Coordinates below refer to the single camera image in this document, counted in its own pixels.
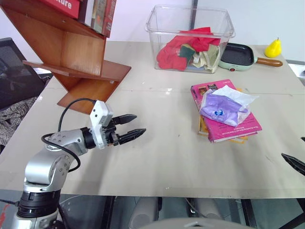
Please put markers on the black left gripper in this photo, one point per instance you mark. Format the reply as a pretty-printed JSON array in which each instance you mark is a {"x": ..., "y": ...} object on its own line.
[{"x": 111, "y": 137}]

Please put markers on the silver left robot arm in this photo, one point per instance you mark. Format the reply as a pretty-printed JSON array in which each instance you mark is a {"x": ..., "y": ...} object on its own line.
[{"x": 38, "y": 169}]

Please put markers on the yellow book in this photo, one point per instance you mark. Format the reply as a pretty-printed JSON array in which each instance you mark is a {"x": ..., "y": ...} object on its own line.
[{"x": 202, "y": 127}]

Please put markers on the pink book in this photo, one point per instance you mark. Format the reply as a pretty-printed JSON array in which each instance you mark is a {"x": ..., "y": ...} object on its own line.
[{"x": 222, "y": 131}]

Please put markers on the brown wooden bookshelf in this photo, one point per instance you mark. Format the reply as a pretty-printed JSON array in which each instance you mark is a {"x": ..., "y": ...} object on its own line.
[{"x": 78, "y": 52}]

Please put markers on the dark book with white pages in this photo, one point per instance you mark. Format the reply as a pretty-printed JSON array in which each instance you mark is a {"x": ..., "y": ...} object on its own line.
[{"x": 86, "y": 12}]

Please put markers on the red book with white lettering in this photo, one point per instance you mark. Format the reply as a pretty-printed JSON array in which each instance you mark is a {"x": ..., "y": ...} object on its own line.
[{"x": 64, "y": 7}]

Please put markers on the red and beige cloths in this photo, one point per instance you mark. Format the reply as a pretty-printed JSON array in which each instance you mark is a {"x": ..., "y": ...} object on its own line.
[{"x": 171, "y": 55}]

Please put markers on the grey rounded robot leg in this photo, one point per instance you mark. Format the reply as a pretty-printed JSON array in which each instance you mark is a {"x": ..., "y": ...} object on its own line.
[
  {"x": 207, "y": 208},
  {"x": 145, "y": 210}
]

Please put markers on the black table leg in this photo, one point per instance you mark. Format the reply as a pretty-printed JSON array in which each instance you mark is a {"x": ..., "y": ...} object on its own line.
[{"x": 107, "y": 212}]

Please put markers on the purple tissue pack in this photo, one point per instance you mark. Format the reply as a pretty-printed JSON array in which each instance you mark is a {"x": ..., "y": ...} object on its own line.
[{"x": 221, "y": 107}]

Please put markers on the yellow toy pear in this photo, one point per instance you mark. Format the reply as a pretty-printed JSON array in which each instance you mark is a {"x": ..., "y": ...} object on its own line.
[{"x": 273, "y": 48}]

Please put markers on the green cloth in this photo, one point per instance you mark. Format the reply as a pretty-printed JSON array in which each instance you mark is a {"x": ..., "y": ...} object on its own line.
[{"x": 187, "y": 51}]

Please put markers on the cream cloth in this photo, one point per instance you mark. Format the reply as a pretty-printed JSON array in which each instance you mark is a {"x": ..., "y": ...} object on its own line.
[{"x": 209, "y": 58}]

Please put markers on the plaid grey cloth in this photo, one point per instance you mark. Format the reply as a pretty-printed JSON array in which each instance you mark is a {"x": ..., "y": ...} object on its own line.
[{"x": 14, "y": 119}]

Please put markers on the grey robot torso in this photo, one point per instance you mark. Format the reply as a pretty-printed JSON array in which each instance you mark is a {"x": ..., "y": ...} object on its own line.
[{"x": 190, "y": 224}]

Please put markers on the black mesh chair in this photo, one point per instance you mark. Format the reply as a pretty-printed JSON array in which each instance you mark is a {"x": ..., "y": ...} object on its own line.
[{"x": 16, "y": 78}]

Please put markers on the clear plastic bin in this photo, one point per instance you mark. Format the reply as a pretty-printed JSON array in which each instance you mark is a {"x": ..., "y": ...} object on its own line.
[{"x": 190, "y": 21}]

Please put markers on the black vertical pole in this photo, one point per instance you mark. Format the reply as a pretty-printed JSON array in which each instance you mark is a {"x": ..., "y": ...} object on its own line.
[{"x": 193, "y": 7}]

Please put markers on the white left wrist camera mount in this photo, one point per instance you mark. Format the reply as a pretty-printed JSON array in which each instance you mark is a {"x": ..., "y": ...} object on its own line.
[{"x": 98, "y": 119}]

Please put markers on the black table leg frame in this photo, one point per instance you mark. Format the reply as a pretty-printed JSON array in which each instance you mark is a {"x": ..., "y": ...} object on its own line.
[{"x": 293, "y": 214}]

